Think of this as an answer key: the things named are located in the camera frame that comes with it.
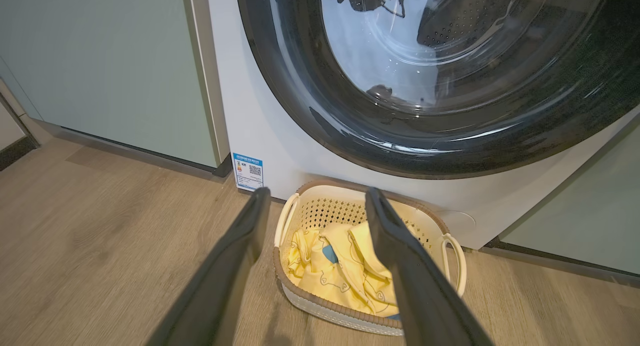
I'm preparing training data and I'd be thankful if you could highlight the blue energy label sticker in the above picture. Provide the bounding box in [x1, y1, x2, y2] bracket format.
[232, 153, 264, 192]

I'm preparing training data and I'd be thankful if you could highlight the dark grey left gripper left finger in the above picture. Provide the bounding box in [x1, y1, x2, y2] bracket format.
[147, 187, 271, 346]

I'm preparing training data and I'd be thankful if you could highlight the pale yellow printed garment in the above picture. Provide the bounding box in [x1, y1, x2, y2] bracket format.
[348, 222, 401, 319]

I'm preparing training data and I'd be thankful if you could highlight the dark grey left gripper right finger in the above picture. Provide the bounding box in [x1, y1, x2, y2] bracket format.
[365, 188, 494, 346]

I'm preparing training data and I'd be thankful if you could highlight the round black glass washer door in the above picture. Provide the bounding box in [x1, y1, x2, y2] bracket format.
[235, 0, 640, 179]

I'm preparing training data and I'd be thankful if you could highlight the cream perforated laundry basket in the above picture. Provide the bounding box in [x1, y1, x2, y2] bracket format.
[272, 180, 467, 336]

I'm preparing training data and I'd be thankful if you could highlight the pale green cabinet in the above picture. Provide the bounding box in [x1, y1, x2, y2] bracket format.
[482, 116, 640, 286]
[0, 0, 232, 177]

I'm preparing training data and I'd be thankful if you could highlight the white front-load washing machine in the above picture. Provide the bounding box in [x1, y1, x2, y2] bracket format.
[206, 0, 640, 250]

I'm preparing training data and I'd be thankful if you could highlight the black baseboard strip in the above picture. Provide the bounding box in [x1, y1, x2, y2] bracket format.
[0, 135, 40, 171]

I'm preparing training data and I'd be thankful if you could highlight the yellow garment with blue patch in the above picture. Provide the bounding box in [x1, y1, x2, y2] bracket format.
[287, 222, 373, 311]

